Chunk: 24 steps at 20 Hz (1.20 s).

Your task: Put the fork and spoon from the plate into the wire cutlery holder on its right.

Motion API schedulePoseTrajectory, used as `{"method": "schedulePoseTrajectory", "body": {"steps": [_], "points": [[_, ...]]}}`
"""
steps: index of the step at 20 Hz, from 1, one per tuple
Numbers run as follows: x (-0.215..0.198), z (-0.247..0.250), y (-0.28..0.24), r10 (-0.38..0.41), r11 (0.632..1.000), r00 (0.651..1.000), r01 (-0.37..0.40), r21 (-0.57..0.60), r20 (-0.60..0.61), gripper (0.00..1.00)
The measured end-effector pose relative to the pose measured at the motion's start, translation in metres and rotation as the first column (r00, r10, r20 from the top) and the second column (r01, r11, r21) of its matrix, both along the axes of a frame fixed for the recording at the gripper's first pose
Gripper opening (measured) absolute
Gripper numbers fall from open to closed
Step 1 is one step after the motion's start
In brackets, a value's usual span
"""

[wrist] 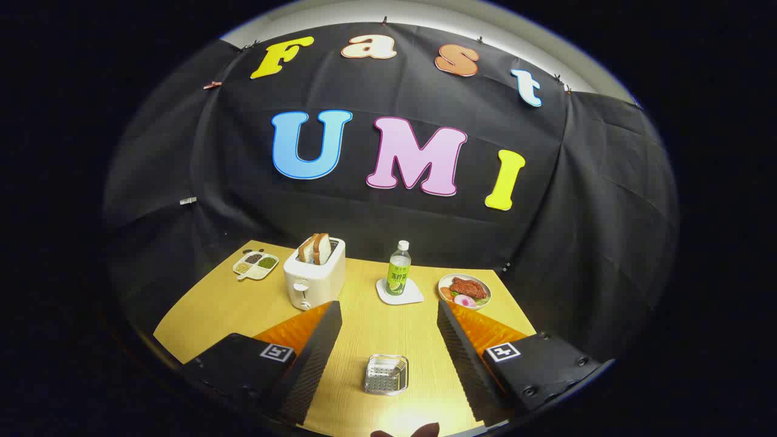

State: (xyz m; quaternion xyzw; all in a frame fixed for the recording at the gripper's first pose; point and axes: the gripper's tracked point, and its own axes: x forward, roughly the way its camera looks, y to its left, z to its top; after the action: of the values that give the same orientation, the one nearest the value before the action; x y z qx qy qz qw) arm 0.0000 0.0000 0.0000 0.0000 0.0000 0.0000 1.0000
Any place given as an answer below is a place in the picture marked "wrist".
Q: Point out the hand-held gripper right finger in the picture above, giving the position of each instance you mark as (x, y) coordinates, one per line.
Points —
(464, 358)

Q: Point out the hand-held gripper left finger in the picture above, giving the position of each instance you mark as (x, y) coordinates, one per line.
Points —
(315, 358)

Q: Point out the white plate of food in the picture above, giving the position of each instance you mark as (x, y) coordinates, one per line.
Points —
(466, 290)

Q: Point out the white toaster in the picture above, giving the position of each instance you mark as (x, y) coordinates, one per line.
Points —
(312, 282)

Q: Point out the white square coaster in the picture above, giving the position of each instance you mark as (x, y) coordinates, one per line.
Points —
(414, 297)

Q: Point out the green label drink bottle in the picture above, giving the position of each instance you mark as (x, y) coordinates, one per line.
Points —
(398, 276)

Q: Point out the white divided condiment dish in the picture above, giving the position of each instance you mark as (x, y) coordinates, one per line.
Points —
(258, 267)

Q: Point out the toast bread slice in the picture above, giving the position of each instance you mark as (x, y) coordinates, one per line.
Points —
(306, 250)
(323, 249)

